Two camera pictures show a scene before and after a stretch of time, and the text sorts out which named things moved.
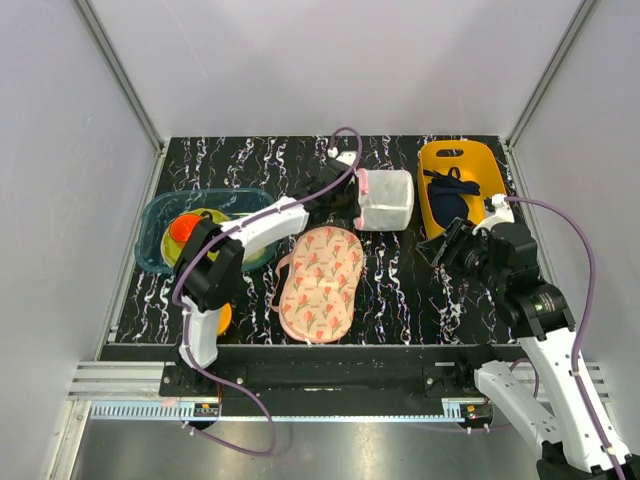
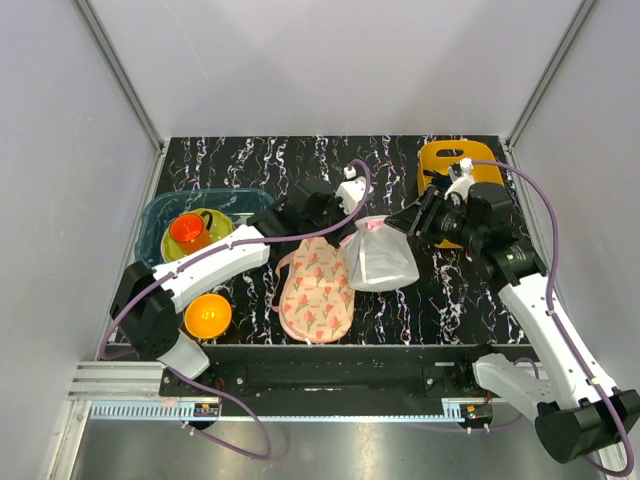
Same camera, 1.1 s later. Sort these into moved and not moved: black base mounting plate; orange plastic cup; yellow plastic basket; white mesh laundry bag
Moved: white mesh laundry bag
Not moved: orange plastic cup; yellow plastic basket; black base mounting plate
